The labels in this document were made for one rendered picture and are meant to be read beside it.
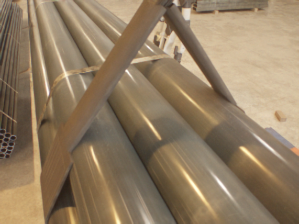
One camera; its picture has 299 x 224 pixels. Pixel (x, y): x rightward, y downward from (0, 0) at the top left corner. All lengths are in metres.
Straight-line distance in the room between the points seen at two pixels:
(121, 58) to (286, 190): 0.39
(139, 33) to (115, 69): 0.08
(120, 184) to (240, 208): 0.20
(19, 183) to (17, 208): 0.28
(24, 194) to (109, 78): 2.06
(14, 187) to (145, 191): 2.18
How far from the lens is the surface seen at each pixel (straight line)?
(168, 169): 0.49
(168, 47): 2.98
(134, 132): 0.60
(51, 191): 0.63
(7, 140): 2.72
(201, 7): 7.96
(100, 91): 0.51
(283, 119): 3.35
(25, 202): 2.41
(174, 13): 0.49
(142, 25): 0.49
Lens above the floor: 1.80
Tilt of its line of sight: 35 degrees down
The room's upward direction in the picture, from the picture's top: straight up
